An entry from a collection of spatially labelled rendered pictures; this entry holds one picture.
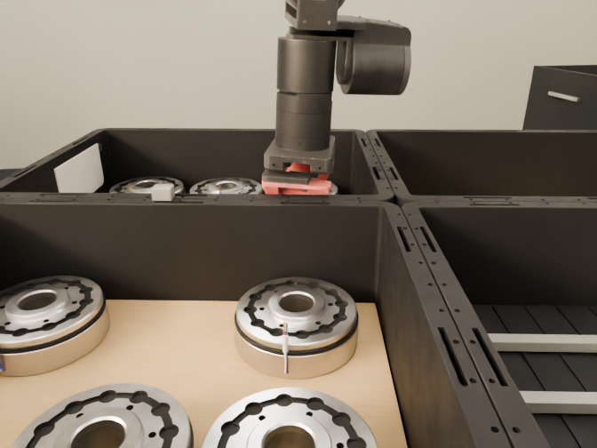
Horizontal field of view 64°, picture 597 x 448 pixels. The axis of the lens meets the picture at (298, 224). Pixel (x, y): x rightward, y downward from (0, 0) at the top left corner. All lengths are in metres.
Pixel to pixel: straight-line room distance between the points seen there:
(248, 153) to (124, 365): 0.41
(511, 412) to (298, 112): 0.33
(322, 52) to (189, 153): 0.34
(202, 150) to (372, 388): 0.47
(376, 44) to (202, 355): 0.32
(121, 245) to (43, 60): 3.24
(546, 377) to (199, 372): 0.27
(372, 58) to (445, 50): 3.39
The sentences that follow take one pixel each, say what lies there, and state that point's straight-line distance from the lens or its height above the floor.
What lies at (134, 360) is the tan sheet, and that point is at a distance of 0.43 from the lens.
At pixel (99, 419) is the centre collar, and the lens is 0.33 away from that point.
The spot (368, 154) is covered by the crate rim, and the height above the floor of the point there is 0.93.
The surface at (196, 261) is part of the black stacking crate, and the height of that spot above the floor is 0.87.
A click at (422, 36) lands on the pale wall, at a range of 3.79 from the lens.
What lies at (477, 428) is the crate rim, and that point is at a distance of 0.23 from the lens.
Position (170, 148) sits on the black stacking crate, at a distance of 0.75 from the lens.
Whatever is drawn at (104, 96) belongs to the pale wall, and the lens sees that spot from 3.62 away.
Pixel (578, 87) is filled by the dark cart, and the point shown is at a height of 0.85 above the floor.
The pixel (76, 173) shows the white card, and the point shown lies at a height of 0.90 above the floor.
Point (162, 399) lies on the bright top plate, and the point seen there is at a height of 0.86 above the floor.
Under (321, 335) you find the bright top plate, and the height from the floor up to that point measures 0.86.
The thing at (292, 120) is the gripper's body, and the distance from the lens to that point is 0.48.
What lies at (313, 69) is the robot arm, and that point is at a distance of 0.47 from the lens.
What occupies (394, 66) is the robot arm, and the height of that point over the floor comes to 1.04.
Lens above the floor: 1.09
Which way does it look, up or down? 24 degrees down
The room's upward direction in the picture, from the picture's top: straight up
